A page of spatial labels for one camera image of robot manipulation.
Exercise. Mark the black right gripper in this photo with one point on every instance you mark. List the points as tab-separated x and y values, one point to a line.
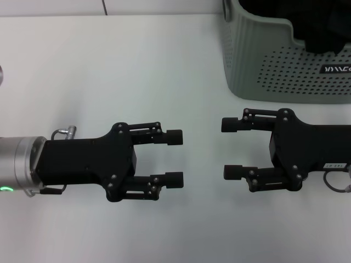
307	148

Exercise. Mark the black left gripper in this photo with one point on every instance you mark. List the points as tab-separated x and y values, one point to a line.
82	161

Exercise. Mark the grey perforated plastic storage basket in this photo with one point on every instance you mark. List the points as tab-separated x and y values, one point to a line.
246	54

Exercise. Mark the black fabric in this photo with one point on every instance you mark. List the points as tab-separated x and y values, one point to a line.
315	27

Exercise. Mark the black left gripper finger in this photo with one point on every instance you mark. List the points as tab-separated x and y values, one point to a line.
172	137
172	180

